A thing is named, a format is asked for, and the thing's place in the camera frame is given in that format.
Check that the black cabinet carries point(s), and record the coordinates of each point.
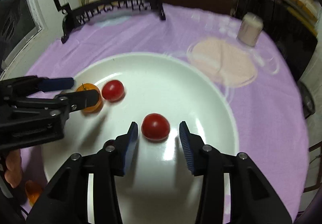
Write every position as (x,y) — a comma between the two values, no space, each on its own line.
(291,35)

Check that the red cherry tomato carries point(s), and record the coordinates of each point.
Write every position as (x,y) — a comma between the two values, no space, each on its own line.
(155,127)
(113,91)

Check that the black stool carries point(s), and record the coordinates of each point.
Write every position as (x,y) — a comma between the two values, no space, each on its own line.
(307,100)

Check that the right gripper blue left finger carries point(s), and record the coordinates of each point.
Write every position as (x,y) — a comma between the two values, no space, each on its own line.
(125,146)

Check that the purple tablecloth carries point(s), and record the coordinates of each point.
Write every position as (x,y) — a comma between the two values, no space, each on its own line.
(256,82)

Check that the small orange with stem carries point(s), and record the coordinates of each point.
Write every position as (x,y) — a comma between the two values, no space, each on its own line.
(91,107)

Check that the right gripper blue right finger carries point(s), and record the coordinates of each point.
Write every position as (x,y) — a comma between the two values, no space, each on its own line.
(192,147)

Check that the white oval plate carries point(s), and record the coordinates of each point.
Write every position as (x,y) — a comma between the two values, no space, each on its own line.
(158,187)

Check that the smooth orange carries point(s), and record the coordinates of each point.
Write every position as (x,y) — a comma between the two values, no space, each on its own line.
(33,191)

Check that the left hand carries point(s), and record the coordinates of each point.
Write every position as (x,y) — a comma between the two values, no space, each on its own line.
(13,174)

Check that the wooden chair right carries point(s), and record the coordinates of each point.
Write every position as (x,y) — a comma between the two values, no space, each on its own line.
(314,171)

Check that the small beige can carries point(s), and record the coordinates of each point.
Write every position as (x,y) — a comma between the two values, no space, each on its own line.
(250,29)

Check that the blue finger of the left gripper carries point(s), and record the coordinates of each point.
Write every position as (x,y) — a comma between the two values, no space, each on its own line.
(56,84)
(76,101)

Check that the window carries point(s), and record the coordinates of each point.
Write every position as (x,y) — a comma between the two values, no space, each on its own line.
(19,25)

